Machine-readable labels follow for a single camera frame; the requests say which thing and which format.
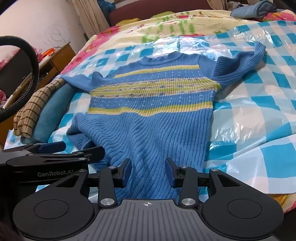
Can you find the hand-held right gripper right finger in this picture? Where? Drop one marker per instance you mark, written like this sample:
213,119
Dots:
170,173

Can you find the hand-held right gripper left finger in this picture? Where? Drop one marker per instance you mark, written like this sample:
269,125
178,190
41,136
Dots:
126,172

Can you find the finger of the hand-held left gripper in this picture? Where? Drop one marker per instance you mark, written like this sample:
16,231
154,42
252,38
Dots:
53,146
92,153

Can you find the blue striped knit sweater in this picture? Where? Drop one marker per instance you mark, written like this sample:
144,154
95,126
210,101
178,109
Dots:
150,115

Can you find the teal cloth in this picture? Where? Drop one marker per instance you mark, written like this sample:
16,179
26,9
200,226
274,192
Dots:
53,115

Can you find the tan plaid cloth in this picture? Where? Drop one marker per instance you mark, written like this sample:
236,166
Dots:
30,111

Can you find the black monitor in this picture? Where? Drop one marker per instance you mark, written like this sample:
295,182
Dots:
13,78

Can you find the wooden bedside cabinet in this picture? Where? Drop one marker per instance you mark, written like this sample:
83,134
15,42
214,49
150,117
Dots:
62,55

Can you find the blue checkered plastic sheet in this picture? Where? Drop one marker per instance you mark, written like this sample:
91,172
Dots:
254,115

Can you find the yellow pillow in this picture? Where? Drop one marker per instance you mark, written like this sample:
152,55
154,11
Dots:
124,21

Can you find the beige curtain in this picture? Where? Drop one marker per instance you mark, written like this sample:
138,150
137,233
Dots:
92,14

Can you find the dark red headboard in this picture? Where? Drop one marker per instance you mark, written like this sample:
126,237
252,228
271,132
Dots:
129,12

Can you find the floral bedsheet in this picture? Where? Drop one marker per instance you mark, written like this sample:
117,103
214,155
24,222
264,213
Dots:
161,25

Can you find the blue plastic bag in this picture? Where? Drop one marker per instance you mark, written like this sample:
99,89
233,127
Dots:
105,4

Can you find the folded blue cloth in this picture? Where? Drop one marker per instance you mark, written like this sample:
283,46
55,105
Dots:
254,9

